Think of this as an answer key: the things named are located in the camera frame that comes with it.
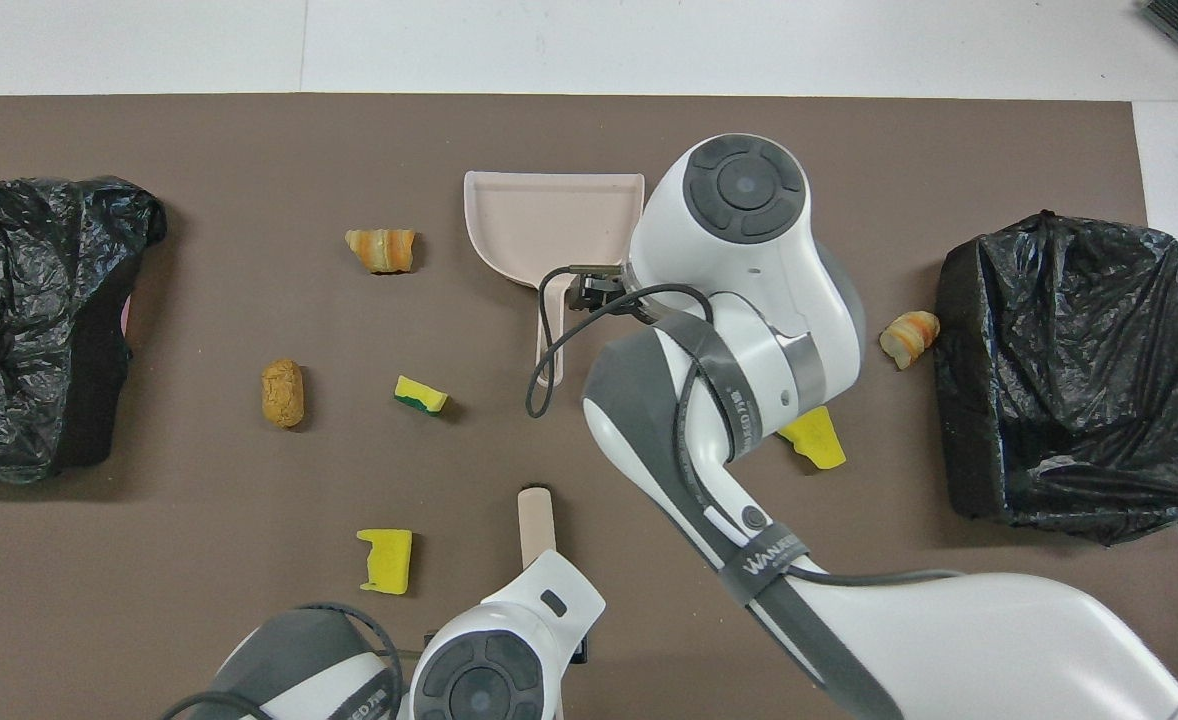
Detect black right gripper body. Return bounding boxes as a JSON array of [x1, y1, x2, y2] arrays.
[[566, 264, 632, 313]]

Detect beige plastic dustpan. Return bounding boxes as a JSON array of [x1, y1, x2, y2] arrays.
[[463, 170, 646, 389]]

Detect beige hand brush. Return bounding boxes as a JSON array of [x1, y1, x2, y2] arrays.
[[517, 486, 558, 573]]

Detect yellow green sponge wedge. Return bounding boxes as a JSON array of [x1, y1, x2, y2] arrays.
[[393, 374, 450, 418]]

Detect notched yellow sponge piece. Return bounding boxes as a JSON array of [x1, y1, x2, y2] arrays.
[[356, 528, 414, 596]]

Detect striped orange croissant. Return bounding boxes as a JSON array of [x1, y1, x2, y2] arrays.
[[344, 228, 418, 275]]

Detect brown oval bread roll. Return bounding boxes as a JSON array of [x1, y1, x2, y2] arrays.
[[260, 358, 307, 430]]

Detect black bag lined bin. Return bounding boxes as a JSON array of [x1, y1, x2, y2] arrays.
[[0, 176, 168, 486], [933, 210, 1178, 547]]

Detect plain yellow sponge piece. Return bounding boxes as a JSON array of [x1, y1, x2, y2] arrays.
[[777, 405, 848, 471]]

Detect small curled croissant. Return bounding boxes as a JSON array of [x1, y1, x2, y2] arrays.
[[879, 310, 942, 371]]

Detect brown table mat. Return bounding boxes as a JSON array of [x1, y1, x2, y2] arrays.
[[0, 94, 1178, 720]]

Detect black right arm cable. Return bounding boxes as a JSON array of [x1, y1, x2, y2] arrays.
[[525, 264, 962, 601]]

